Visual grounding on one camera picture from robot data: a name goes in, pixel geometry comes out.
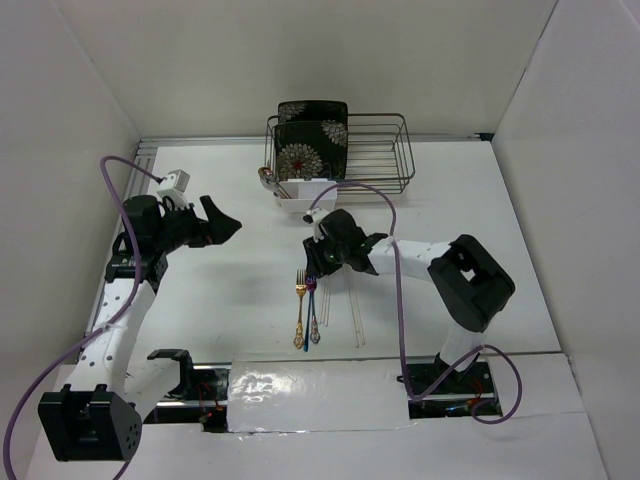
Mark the white plastic utensil caddy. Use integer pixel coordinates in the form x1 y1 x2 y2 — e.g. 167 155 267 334
277 178 337 214

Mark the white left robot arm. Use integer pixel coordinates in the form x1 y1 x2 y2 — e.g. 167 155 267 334
38 195 242 462

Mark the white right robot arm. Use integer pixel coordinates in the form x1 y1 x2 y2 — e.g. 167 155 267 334
303 207 516 392

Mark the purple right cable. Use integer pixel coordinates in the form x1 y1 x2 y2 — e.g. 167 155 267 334
310 181 524 426

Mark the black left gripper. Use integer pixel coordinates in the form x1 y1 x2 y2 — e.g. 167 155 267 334
154 195 241 254

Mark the black floral plate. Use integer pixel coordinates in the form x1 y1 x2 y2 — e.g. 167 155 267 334
277 100 348 123
274 120 348 181

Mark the wire dish rack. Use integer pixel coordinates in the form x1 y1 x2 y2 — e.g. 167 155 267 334
265 110 415 194

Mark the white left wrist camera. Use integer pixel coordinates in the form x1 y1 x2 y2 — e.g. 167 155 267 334
156 169 190 211

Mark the iridescent blue fork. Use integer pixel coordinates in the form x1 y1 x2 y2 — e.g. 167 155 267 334
303 276 317 352

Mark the black floral plate front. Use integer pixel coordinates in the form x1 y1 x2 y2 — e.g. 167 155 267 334
274 120 348 181

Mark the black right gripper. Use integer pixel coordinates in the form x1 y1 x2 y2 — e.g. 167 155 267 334
304 229 350 278

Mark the black floral plate rear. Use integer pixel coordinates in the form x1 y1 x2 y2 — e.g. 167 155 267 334
277 100 348 123

